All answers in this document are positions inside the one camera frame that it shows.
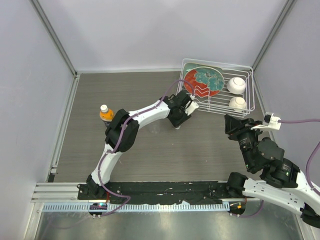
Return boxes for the aluminium frame rail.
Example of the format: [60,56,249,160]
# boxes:
[31,181,91,203]

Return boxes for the orange juice bottle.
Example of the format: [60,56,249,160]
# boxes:
[99,107,115,128]

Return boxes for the white wire dish rack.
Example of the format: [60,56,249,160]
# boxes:
[176,58,256,118]

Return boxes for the clear empty plastic bottle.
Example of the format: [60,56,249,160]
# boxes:
[148,122,161,134]

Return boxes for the white bowl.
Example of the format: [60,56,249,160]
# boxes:
[228,97,247,112]
[226,77,247,95]

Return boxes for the upper white bowl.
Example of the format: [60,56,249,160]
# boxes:
[226,77,247,95]

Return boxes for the lower white bowl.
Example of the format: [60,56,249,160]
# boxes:
[228,97,247,112]

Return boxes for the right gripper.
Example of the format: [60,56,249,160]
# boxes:
[222,114,262,170]

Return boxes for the red and teal plate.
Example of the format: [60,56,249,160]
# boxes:
[182,62,225,98]

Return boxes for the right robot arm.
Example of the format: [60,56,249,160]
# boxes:
[224,112,320,228]

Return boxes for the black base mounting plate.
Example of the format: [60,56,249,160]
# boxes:
[77,181,247,206]

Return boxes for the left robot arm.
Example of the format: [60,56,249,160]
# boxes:
[85,90,199,200]

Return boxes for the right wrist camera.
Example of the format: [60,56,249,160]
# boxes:
[251,112,282,132]

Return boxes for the slotted cable duct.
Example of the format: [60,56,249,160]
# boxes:
[42,201,230,213]

